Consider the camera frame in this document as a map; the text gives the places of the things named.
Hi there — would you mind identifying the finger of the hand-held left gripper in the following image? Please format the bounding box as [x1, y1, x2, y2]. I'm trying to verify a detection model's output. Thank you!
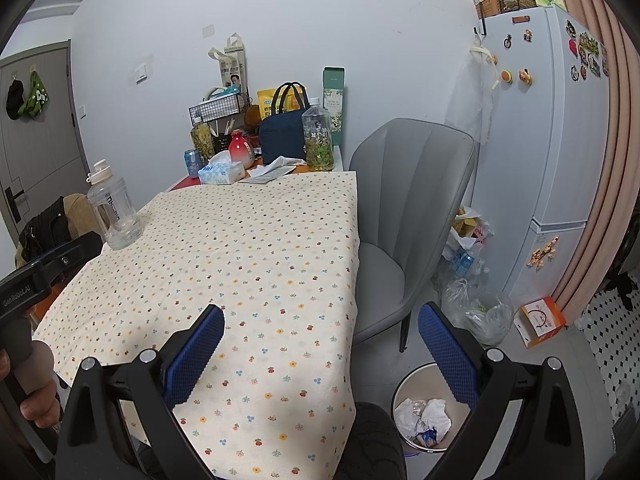
[30, 231, 104, 284]

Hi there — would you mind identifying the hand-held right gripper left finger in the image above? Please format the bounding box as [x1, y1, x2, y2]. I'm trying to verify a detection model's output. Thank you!
[56, 304, 226, 480]

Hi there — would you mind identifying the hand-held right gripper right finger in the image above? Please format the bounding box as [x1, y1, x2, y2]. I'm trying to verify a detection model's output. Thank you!
[417, 302, 588, 480]

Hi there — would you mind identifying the white trash bin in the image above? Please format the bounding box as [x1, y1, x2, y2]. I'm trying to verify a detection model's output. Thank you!
[391, 362, 476, 453]

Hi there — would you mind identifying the pink blue tissue packet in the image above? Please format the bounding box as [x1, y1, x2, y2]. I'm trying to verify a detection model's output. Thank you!
[412, 427, 444, 449]

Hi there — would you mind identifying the person's left hand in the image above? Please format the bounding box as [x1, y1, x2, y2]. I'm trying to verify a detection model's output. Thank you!
[0, 340, 63, 429]

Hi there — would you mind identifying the black jacket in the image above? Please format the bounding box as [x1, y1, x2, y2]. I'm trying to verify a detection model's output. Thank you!
[15, 196, 76, 261]

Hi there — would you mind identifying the tan chair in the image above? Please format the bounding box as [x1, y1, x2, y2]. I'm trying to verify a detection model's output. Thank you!
[62, 193, 108, 241]

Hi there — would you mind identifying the clear plastic bag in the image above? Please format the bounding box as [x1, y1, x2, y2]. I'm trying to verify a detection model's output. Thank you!
[442, 277, 516, 346]

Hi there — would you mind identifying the clear plastic water jug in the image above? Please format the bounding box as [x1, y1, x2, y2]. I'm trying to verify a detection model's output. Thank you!
[86, 159, 145, 251]

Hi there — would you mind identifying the orange white cardboard box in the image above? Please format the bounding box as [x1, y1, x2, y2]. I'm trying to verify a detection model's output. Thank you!
[514, 296, 567, 349]

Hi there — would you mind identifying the grey door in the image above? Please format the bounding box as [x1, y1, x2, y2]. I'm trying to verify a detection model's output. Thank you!
[0, 42, 91, 251]

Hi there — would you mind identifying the person's black trouser leg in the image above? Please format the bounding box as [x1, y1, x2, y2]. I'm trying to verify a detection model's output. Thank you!
[350, 402, 406, 480]

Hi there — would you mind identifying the pile of filled bags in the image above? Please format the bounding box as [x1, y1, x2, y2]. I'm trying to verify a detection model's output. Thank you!
[442, 205, 496, 281]

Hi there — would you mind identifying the gold flower fridge magnet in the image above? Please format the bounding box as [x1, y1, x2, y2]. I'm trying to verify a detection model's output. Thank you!
[527, 235, 561, 270]

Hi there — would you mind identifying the green hanging hat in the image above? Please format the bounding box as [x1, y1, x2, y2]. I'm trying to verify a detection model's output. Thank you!
[17, 70, 51, 120]

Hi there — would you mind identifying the black hanging hat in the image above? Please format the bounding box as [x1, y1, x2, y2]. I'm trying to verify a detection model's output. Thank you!
[6, 79, 26, 121]

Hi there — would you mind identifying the grey upholstered chair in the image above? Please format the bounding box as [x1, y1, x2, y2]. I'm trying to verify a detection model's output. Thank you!
[348, 118, 476, 353]

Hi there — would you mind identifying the glass jar of pickles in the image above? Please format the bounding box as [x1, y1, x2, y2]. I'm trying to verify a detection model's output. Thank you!
[190, 124, 216, 167]

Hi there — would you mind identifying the blue white tissue box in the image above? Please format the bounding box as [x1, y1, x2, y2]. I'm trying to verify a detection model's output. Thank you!
[198, 152, 246, 186]

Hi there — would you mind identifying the black chopstick holder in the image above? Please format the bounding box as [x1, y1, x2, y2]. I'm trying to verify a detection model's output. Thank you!
[212, 120, 235, 155]

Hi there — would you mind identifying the flat grey packet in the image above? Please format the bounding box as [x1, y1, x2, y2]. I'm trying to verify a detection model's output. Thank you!
[240, 165, 296, 184]

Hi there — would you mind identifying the red white ceramic bottle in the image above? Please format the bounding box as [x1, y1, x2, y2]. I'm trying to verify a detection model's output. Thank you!
[228, 130, 257, 170]

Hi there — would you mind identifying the white crumpled paper towel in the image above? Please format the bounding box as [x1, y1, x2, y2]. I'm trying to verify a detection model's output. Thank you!
[263, 156, 306, 171]

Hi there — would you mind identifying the navy lunch bag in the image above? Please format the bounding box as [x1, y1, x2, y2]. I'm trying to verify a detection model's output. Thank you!
[258, 81, 312, 165]

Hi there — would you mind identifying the white refrigerator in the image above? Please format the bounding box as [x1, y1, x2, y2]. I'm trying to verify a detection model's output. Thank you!
[470, 5, 612, 306]

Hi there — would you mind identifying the large bottle of yellow liquid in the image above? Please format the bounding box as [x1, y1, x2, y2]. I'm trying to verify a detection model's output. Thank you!
[301, 97, 334, 172]

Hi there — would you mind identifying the white paper tote bag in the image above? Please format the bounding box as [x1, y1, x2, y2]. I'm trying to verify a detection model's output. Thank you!
[208, 33, 249, 96]

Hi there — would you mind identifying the yellow snack packet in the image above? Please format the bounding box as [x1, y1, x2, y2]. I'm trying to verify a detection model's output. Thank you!
[257, 87, 310, 121]

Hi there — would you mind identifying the white hanging mesh bag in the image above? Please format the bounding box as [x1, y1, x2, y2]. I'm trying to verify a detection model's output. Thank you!
[445, 45, 501, 146]

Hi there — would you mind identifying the pink curtain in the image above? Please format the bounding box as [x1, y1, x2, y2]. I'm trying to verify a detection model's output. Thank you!
[530, 0, 640, 316]

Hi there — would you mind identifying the tall green box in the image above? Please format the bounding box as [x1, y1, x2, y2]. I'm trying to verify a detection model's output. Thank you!
[321, 66, 347, 147]

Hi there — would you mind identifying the cluster of fridge magnets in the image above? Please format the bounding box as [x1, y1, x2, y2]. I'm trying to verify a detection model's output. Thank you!
[565, 19, 610, 81]

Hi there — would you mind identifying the black wire basket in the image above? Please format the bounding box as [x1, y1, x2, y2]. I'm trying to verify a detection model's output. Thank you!
[189, 96, 251, 126]

